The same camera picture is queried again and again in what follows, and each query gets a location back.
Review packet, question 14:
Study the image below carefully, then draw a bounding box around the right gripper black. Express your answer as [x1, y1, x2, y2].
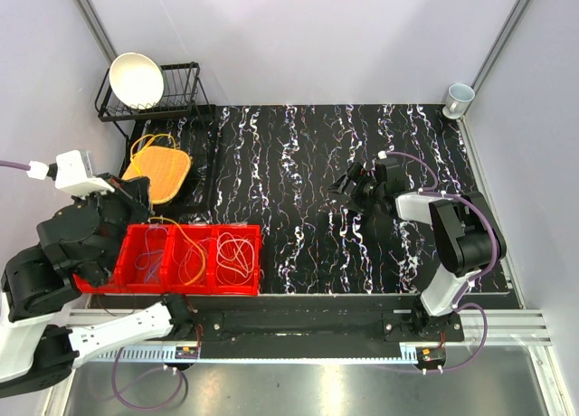
[326, 162, 384, 216]

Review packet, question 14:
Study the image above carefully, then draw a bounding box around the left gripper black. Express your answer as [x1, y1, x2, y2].
[77, 170, 159, 279]

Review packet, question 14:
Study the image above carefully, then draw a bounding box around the blue cable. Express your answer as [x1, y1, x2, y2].
[133, 228, 166, 284]

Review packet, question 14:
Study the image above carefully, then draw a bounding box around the pink cable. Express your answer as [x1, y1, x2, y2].
[178, 239, 217, 288]

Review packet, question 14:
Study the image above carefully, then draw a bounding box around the white purple cable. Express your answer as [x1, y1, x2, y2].
[215, 232, 257, 279]

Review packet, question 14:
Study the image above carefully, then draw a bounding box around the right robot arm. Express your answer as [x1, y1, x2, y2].
[328, 152, 507, 341]

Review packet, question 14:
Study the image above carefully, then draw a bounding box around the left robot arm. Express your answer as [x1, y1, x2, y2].
[1, 174, 195, 398]

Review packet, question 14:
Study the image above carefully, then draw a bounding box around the orange woven tray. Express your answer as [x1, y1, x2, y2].
[122, 146, 192, 205]

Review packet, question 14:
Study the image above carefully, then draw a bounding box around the red bin far left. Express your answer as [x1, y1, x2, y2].
[73, 275, 120, 294]

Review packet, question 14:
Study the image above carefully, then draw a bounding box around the black patterned table mat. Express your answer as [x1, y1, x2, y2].
[180, 104, 477, 295]

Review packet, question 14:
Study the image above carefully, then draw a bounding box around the black tray stand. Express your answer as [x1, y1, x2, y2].
[119, 115, 219, 220]

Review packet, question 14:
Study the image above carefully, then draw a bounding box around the red bin right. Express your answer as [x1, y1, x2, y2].
[214, 224, 261, 297]

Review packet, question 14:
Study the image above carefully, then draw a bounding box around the white bowl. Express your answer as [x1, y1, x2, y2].
[109, 52, 165, 109]

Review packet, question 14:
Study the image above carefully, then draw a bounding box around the pale blue mug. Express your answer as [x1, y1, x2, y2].
[442, 83, 476, 119]

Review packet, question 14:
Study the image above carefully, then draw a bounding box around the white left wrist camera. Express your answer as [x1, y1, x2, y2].
[54, 150, 115, 198]

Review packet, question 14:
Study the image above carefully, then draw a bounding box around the black wire dish rack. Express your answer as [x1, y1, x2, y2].
[94, 61, 216, 122]

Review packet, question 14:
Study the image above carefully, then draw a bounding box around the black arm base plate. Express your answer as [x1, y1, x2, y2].
[143, 293, 465, 358]

